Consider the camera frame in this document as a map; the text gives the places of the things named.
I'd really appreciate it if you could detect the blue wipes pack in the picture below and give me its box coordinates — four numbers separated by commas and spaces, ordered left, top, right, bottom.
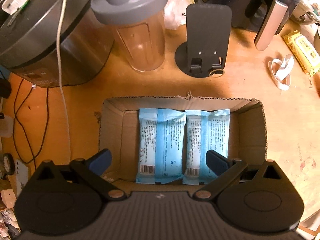
136, 108, 187, 184
183, 109, 231, 185

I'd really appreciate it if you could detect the steel bowl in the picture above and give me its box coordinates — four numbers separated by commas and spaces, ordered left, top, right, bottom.
290, 2, 319, 25

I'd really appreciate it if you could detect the black phone stand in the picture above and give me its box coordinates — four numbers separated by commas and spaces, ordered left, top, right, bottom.
175, 3, 232, 78

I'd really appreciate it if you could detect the yellow wet wipes pack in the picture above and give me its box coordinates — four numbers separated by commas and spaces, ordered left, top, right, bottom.
282, 30, 319, 77

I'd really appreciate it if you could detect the steel rice cooker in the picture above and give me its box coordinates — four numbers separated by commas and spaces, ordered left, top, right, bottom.
1, 0, 114, 88

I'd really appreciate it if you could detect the white printed plastic bag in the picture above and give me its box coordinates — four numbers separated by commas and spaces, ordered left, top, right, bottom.
164, 0, 194, 30

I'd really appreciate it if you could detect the open cardboard box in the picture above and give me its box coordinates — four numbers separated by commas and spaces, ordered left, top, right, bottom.
99, 95, 267, 194

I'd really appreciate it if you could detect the clear bottle grey lid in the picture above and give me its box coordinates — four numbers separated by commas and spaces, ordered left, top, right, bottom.
91, 0, 168, 72

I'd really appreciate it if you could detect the white elastic band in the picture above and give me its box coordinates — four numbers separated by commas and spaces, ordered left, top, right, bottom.
267, 54, 295, 91

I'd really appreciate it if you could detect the white charging cable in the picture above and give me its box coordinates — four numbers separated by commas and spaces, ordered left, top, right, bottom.
56, 0, 72, 160

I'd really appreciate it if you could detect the small round black clock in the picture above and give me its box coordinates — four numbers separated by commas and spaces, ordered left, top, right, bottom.
3, 153, 15, 176

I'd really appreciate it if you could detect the black thin cable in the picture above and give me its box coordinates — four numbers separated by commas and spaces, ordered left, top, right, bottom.
12, 78, 50, 170

